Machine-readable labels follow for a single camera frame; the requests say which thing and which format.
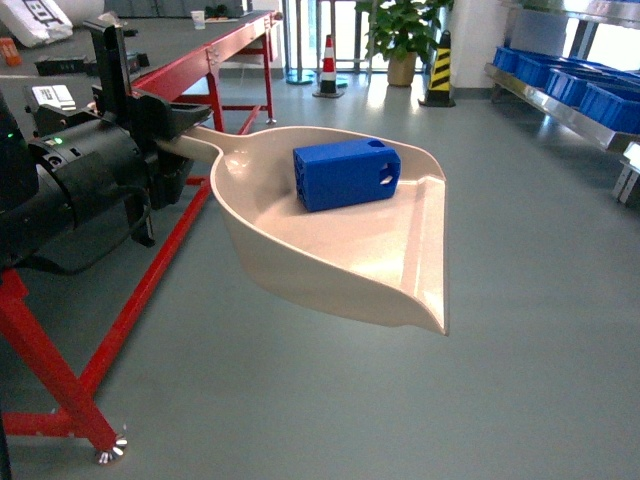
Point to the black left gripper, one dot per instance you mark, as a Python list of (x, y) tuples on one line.
[(82, 163)]

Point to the blue plastic part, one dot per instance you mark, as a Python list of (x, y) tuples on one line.
[(345, 173)]

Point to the beige plastic scoop tray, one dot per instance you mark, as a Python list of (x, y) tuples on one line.
[(382, 262)]

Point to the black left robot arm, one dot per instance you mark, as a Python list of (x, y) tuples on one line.
[(14, 249)]

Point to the steel shelf rack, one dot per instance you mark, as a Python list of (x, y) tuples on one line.
[(599, 104)]

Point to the white paper cup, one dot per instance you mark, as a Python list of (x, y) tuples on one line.
[(198, 18)]

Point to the black box left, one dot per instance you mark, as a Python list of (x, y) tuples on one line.
[(53, 66)]

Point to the red white traffic cone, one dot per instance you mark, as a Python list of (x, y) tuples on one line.
[(327, 83)]

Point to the white plastic bag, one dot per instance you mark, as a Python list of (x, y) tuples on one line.
[(35, 23)]

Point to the orange small bottle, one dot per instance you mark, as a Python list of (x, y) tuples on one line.
[(10, 52)]

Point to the potted green plant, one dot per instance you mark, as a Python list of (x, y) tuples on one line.
[(401, 33)]

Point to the yellow black traffic cone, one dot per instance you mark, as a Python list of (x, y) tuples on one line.
[(438, 93)]

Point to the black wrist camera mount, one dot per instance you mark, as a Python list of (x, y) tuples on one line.
[(109, 48)]

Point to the red table frame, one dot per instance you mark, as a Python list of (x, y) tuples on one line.
[(78, 414)]

